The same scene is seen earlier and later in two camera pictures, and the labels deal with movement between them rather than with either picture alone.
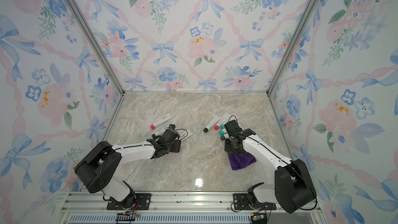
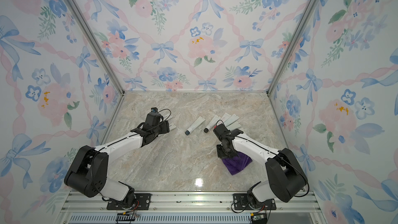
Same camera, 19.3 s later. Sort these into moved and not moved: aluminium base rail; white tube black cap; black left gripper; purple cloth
Moved: purple cloth; black left gripper
Not moved: white tube black cap; aluminium base rail
